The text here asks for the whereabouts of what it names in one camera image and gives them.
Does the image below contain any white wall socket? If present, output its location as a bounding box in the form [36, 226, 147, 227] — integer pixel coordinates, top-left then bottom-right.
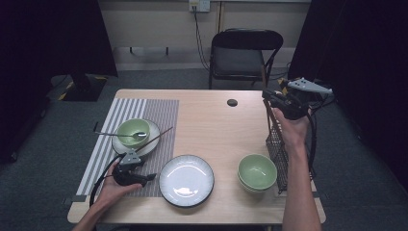
[188, 0, 211, 13]

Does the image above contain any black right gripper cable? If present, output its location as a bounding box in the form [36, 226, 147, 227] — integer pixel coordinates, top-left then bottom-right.
[306, 109, 319, 181]

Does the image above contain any black stand base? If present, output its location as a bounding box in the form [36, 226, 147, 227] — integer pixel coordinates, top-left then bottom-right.
[278, 76, 323, 102]
[47, 73, 109, 102]

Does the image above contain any black floor cable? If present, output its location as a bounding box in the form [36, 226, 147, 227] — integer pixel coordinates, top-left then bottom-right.
[309, 83, 338, 133]

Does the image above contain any metal spoon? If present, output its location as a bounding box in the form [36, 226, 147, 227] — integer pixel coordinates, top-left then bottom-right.
[94, 130, 148, 140]

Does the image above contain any black wall socket cable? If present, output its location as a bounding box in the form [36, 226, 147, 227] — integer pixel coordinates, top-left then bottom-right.
[191, 6, 211, 71]

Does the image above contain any white plate with black rim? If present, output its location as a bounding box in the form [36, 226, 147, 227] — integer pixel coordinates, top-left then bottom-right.
[159, 154, 216, 208]
[111, 118, 162, 158]

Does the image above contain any black wire cutlery basket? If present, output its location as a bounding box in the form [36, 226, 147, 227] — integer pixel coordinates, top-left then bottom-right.
[265, 117, 318, 195]

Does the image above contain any dark curtain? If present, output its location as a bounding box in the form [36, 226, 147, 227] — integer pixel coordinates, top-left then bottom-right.
[0, 0, 118, 163]
[288, 0, 408, 191]

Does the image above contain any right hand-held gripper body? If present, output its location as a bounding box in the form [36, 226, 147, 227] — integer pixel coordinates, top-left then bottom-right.
[278, 77, 334, 121]

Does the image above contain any brown chopstick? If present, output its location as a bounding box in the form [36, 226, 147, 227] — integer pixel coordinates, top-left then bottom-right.
[135, 126, 174, 154]
[261, 64, 269, 94]
[263, 99, 285, 143]

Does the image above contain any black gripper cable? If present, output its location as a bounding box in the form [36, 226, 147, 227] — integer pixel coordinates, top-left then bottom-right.
[306, 109, 319, 181]
[89, 153, 126, 208]

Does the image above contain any person's left hand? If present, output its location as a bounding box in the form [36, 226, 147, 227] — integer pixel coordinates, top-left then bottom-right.
[94, 167, 143, 210]

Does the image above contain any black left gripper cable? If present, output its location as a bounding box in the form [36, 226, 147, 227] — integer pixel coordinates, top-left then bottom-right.
[89, 153, 126, 208]

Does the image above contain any black folding chair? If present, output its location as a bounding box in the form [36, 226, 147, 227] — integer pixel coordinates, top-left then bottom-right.
[208, 28, 285, 90]

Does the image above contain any person's right hand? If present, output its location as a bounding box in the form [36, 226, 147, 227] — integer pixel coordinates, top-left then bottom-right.
[272, 107, 312, 155]

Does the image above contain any grey striped placemat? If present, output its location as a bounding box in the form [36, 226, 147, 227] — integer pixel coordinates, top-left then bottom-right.
[76, 97, 180, 198]

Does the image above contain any green bowl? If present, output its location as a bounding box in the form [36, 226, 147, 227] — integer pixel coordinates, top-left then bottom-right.
[237, 153, 278, 192]
[239, 178, 263, 194]
[116, 117, 151, 149]

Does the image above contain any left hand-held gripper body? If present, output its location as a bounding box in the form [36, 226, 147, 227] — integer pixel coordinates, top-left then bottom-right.
[113, 149, 143, 187]

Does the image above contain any grey tape strip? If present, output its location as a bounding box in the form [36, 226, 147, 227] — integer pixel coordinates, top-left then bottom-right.
[63, 194, 88, 205]

